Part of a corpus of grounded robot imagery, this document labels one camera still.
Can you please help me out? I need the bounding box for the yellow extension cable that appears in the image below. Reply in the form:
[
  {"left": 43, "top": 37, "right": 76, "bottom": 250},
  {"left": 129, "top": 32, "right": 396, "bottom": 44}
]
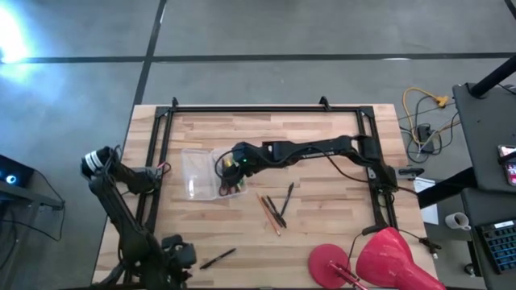
[{"left": 402, "top": 86, "right": 460, "bottom": 147}]

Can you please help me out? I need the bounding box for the smartphone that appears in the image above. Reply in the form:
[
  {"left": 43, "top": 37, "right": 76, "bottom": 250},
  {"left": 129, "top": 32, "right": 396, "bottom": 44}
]
[{"left": 497, "top": 143, "right": 516, "bottom": 187}]

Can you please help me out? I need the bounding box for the white paper sheet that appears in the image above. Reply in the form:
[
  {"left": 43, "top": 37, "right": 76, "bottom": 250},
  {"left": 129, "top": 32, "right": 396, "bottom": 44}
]
[{"left": 413, "top": 176, "right": 439, "bottom": 226}]

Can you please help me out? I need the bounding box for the red desk lamp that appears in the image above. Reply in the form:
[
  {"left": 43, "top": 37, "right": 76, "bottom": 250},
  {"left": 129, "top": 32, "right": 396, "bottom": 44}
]
[{"left": 308, "top": 226, "right": 447, "bottom": 290}]

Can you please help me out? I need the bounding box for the black power adapter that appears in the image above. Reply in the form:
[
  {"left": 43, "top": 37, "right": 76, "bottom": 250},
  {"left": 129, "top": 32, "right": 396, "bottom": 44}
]
[{"left": 417, "top": 124, "right": 435, "bottom": 154}]

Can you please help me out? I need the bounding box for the backlit keyboard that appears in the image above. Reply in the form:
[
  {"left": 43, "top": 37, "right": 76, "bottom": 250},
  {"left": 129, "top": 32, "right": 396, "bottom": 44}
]
[{"left": 475, "top": 219, "right": 516, "bottom": 276}]

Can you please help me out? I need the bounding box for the clear plastic box lid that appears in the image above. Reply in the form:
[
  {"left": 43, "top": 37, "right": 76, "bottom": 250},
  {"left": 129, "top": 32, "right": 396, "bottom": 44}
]
[{"left": 180, "top": 147, "right": 218, "bottom": 201}]

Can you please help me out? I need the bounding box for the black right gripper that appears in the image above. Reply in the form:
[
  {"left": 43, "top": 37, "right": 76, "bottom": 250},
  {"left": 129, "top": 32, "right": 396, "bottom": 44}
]
[{"left": 223, "top": 143, "right": 265, "bottom": 187}]

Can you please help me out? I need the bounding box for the dark grey desk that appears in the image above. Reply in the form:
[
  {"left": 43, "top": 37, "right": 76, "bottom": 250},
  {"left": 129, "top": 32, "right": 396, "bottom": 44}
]
[
  {"left": 461, "top": 187, "right": 516, "bottom": 290},
  {"left": 451, "top": 82, "right": 516, "bottom": 194}
]

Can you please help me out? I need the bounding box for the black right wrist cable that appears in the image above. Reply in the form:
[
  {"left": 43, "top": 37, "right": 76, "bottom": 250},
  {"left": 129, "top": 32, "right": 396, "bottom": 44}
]
[{"left": 213, "top": 147, "right": 243, "bottom": 184}]

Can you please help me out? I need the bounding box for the black pole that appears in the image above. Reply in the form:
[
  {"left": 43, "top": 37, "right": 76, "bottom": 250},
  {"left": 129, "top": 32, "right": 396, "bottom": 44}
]
[{"left": 469, "top": 54, "right": 516, "bottom": 99}]

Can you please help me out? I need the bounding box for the orange pencil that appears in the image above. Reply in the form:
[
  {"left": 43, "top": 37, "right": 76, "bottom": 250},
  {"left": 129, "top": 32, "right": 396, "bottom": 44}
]
[{"left": 256, "top": 192, "right": 282, "bottom": 237}]

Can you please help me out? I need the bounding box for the white mug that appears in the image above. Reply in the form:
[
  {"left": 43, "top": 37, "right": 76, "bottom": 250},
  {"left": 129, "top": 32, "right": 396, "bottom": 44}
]
[{"left": 444, "top": 211, "right": 472, "bottom": 232}]

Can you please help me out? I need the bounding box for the grey side stand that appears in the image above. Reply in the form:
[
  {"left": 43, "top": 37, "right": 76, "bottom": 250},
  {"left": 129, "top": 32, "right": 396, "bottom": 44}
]
[{"left": 0, "top": 180, "right": 65, "bottom": 213}]

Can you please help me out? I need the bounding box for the green marker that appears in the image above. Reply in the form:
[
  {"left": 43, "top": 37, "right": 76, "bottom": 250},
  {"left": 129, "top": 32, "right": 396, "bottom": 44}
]
[{"left": 223, "top": 156, "right": 246, "bottom": 193}]

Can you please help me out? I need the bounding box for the black metal table frame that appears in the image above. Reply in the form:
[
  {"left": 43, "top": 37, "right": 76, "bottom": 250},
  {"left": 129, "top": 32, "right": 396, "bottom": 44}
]
[{"left": 123, "top": 95, "right": 400, "bottom": 288}]

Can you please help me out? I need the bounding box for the black lamp cord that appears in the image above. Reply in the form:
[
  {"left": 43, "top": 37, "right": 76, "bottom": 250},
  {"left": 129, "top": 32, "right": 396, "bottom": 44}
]
[{"left": 345, "top": 226, "right": 443, "bottom": 261}]

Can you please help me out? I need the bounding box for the black device with blue light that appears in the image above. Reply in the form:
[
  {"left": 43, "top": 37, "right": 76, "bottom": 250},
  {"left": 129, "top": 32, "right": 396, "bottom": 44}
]
[{"left": 0, "top": 154, "right": 35, "bottom": 189}]

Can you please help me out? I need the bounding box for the black left arm cable bundle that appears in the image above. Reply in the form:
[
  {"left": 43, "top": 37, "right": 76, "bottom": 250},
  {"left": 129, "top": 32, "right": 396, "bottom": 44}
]
[{"left": 94, "top": 257, "right": 134, "bottom": 288}]

